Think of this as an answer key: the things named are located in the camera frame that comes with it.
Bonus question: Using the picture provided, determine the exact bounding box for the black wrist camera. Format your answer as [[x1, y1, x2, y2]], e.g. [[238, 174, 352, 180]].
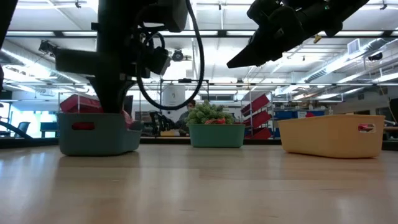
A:
[[148, 45, 172, 76], [247, 0, 282, 26]]

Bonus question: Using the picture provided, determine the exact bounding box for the white cylindrical tank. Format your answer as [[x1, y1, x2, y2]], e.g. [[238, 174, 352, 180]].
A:
[[161, 84, 187, 108]]

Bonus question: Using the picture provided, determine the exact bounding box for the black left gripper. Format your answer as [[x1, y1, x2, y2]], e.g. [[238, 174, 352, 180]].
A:
[[88, 46, 139, 113]]

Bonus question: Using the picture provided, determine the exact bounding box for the artificial green potted plant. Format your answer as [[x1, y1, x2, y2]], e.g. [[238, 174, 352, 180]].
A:
[[185, 100, 235, 126]]

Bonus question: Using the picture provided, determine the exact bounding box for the yellow plastic bin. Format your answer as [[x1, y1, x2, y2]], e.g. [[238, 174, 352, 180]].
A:
[[277, 114, 386, 159]]

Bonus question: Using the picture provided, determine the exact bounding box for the red Skittles candy pack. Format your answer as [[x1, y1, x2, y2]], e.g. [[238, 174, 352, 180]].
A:
[[122, 109, 135, 129]]

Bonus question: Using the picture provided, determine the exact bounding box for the black monitor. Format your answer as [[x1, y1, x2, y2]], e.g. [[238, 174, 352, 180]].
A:
[[124, 95, 134, 113]]

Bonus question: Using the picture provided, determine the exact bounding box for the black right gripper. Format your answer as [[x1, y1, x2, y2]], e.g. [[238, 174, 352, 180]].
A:
[[226, 0, 335, 69]]

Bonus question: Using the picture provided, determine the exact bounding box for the person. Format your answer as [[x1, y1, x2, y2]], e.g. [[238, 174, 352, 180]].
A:
[[177, 99, 198, 137]]

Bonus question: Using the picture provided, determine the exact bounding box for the black left wrist camera cable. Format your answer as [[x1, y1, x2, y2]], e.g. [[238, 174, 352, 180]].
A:
[[136, 0, 206, 111]]

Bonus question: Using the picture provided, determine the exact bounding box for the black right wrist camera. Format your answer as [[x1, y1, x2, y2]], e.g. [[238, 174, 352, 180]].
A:
[[247, 0, 282, 26]]

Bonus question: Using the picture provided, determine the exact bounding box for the dark blue plastic bin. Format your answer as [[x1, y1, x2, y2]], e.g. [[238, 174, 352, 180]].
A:
[[57, 112, 144, 157]]

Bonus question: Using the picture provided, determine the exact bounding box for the black ceiling camera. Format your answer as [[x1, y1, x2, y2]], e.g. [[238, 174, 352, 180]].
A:
[[171, 49, 185, 63], [38, 40, 58, 55]]

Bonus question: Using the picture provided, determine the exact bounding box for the black overhead light bar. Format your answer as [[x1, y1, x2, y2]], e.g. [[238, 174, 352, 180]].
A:
[[0, 29, 398, 39]]

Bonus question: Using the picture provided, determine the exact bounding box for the black aluminium table frame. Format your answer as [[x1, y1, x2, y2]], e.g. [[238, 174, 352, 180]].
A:
[[0, 136, 398, 152]]

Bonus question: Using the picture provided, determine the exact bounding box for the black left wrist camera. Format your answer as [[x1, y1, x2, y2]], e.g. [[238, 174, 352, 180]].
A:
[[148, 45, 172, 76]]

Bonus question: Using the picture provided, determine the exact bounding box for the blue storage bin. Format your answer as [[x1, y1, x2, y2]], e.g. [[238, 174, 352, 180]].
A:
[[273, 110, 326, 121]]

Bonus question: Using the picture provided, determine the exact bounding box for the teal plastic bin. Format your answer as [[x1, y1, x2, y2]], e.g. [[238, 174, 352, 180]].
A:
[[188, 123, 246, 149]]

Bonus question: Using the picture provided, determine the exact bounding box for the black office chair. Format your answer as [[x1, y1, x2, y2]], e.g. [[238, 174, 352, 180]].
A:
[[0, 119, 34, 140]]

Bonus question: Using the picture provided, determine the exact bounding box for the red storage bin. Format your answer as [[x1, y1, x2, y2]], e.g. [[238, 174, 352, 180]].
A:
[[244, 126, 273, 141], [240, 93, 271, 118], [243, 110, 273, 129], [59, 93, 103, 114]]

